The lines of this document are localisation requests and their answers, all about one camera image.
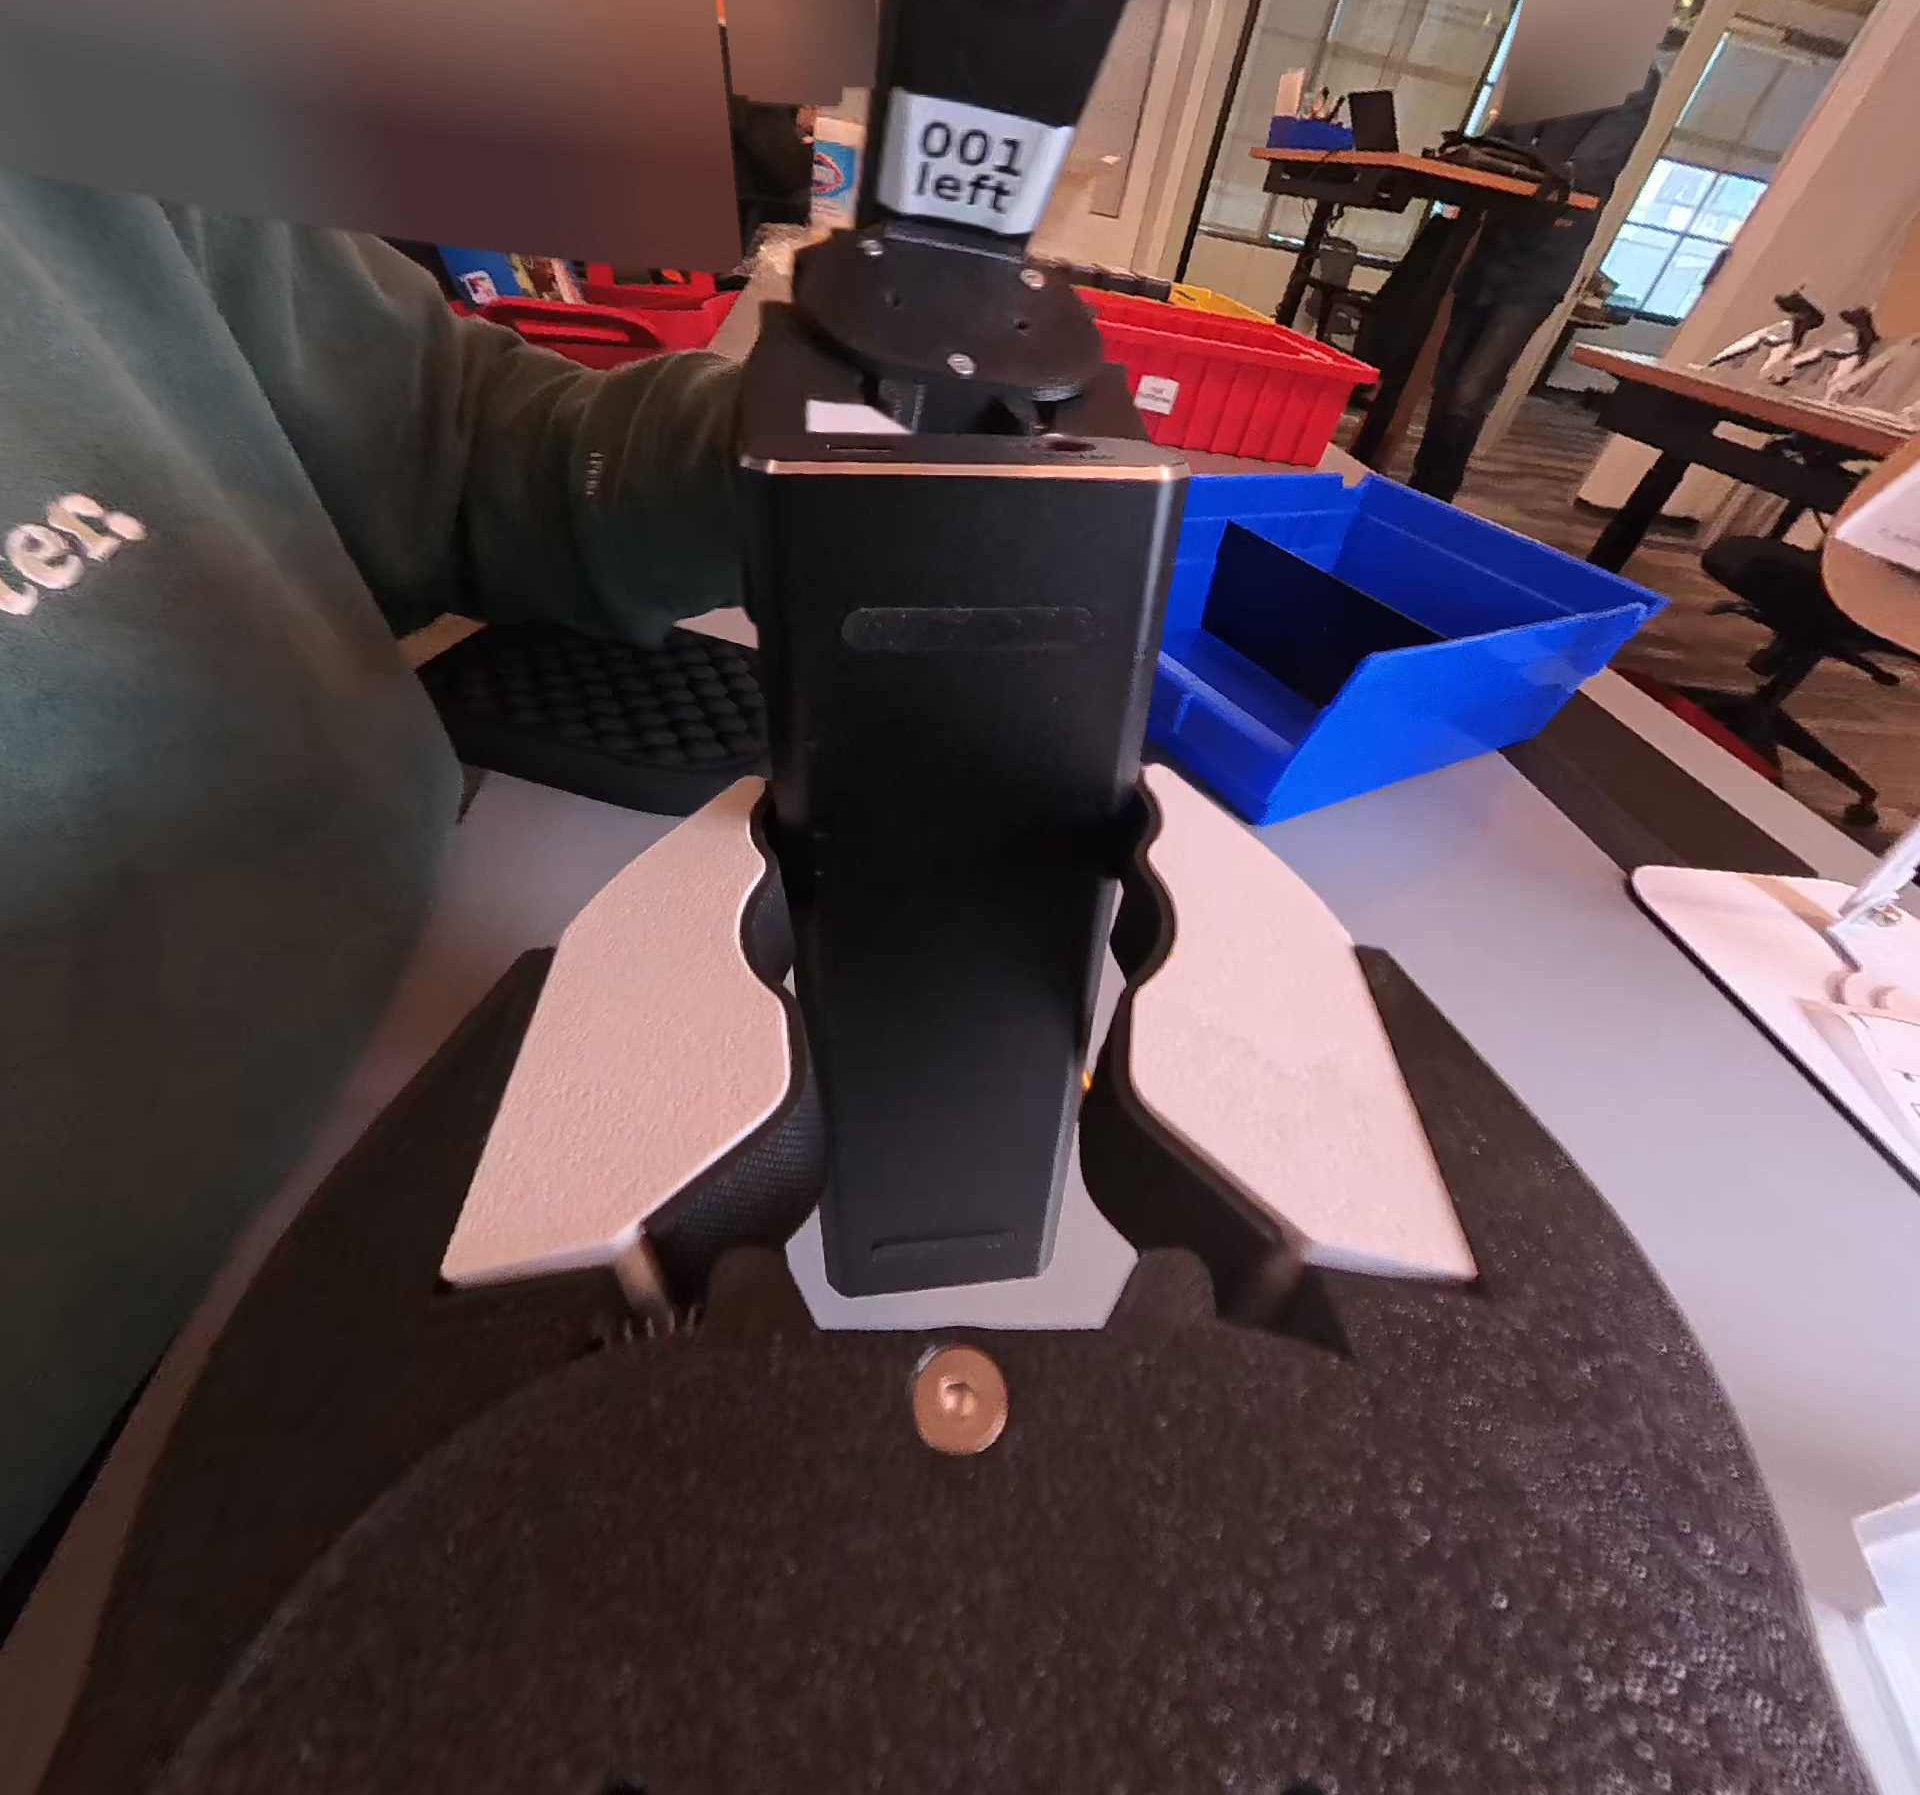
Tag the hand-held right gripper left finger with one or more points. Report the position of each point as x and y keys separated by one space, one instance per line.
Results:
x=631 y=1076

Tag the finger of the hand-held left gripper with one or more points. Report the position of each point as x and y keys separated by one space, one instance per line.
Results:
x=848 y=417

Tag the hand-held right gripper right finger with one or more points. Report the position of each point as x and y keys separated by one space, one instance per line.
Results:
x=1290 y=1076

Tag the black multi-port usb hub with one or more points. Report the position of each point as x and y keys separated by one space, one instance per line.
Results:
x=947 y=775

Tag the blue plastic bin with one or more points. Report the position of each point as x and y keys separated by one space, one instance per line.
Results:
x=1427 y=716

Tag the person's left forearm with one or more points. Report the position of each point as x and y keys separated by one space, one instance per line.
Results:
x=525 y=475

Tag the black forearm pad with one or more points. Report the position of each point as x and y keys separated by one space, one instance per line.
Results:
x=602 y=716

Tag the white wipes canister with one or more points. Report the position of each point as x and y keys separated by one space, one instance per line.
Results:
x=841 y=176

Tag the yellow bin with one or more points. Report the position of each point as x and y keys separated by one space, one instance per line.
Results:
x=1217 y=303

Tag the red storage bin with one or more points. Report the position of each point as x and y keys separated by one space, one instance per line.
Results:
x=1230 y=385

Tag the black bin divider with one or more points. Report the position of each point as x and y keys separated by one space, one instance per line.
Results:
x=1321 y=609

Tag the black laptop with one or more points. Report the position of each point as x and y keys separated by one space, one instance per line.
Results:
x=1373 y=124

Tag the wooden top standing desk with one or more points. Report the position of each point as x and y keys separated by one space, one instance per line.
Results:
x=1427 y=169

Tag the white sign stand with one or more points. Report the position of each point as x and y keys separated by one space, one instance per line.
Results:
x=1770 y=956

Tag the black office chair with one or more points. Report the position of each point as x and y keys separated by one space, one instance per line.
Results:
x=1785 y=609

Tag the light wooden sign board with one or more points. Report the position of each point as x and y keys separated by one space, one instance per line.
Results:
x=1874 y=596

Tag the grey gripper tool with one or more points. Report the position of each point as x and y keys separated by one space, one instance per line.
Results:
x=1846 y=339
x=1763 y=334

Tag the white paper sign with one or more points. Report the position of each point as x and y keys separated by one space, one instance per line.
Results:
x=1889 y=514

